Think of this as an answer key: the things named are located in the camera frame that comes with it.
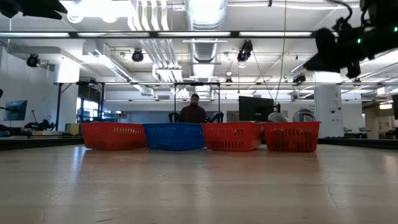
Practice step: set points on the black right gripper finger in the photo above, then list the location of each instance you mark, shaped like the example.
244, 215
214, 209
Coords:
326, 42
323, 65

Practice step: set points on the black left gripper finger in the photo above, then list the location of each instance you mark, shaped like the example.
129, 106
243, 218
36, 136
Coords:
43, 8

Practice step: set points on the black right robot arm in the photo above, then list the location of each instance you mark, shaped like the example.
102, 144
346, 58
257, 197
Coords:
382, 31

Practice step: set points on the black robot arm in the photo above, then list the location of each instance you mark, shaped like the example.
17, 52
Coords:
40, 125

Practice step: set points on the white round pillar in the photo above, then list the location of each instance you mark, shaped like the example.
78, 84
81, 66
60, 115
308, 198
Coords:
328, 105

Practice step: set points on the red basket with deodorants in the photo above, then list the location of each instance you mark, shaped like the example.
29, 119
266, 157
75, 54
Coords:
290, 137

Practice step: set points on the black monitor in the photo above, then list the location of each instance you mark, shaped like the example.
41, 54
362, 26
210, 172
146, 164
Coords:
255, 109

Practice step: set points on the red plastic basket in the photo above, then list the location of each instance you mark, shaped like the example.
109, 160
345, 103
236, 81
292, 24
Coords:
231, 137

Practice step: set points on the yellow container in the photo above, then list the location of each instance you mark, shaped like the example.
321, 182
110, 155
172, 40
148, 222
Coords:
73, 129

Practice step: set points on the person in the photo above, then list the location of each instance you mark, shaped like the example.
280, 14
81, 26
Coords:
192, 113

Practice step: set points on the red basket with green packets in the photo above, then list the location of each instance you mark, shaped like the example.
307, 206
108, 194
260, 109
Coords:
113, 137

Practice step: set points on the blue plastic basket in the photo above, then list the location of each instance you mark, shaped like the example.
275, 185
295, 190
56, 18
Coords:
174, 137

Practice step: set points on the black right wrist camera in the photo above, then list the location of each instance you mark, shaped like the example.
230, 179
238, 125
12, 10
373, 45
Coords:
354, 70

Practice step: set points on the black overhead camera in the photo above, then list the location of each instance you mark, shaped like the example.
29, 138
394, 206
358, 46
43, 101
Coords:
137, 56
32, 60
245, 51

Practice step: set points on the wall-side dark monitor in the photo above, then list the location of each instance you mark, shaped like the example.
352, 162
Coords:
15, 110

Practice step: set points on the silver ventilation duct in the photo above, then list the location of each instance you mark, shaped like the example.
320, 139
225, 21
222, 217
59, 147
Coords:
205, 18

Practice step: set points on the black aluminium table frame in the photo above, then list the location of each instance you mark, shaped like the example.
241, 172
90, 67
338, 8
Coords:
37, 143

